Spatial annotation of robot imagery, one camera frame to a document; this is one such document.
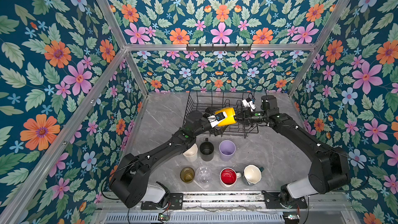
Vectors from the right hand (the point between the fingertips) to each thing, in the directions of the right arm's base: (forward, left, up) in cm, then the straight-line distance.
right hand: (233, 117), depth 76 cm
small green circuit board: (-39, +34, -25) cm, 57 cm away
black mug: (-7, +14, -22) cm, 27 cm away
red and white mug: (-22, +2, -23) cm, 32 cm away
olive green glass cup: (-20, +25, -24) cm, 40 cm away
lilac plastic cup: (-8, +3, -18) cm, 20 cm away
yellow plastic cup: (-3, +2, +5) cm, 7 cm away
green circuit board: (-39, -25, -25) cm, 53 cm away
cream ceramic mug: (-10, +23, -22) cm, 34 cm away
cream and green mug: (-21, -10, -23) cm, 32 cm away
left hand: (+1, +5, +3) cm, 6 cm away
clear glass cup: (-20, +16, -24) cm, 35 cm away
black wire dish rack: (+32, +21, -22) cm, 44 cm away
